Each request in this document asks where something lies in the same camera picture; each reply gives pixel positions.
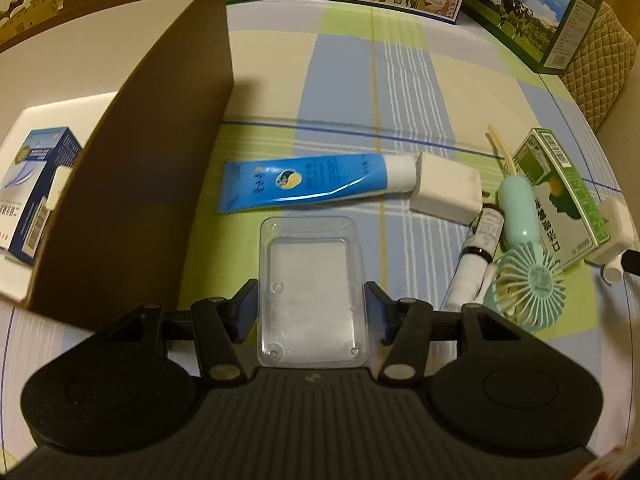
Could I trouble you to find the brown cardboard storage box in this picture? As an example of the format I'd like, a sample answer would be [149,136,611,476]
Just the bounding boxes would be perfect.
[0,0,236,333]

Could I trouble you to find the blue cream tube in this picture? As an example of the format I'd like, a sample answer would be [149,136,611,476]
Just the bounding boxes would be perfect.
[218,154,420,215]

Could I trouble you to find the clear plastic tray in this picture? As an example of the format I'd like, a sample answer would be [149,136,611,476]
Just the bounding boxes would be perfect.
[257,216,372,368]

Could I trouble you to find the green medicine box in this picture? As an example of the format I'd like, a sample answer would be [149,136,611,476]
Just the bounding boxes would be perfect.
[511,127,613,267]

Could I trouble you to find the beige quilted cushion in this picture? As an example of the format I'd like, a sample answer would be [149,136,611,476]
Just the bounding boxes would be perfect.
[560,0,636,133]

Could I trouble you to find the white plug adapter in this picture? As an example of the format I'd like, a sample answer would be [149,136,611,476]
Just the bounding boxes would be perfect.
[585,195,640,283]

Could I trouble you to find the white charger block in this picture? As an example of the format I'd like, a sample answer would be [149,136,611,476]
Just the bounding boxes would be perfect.
[409,152,482,226]

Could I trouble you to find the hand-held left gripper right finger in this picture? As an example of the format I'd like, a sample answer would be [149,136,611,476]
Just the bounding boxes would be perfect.
[364,281,527,384]

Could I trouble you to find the blue and white carton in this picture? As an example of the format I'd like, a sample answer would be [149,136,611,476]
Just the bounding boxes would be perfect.
[0,126,83,266]

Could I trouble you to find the mint handheld fan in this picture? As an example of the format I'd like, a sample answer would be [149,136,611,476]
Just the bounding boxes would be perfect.
[482,125,568,335]

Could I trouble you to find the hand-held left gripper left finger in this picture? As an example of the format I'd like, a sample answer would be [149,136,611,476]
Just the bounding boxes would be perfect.
[107,280,259,382]

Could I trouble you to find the green cow print milk case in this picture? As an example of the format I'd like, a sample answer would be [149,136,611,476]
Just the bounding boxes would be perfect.
[460,0,606,77]

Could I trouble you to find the brown spray bottle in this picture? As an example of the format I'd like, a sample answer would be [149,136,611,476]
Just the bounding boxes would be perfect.
[440,203,503,313]

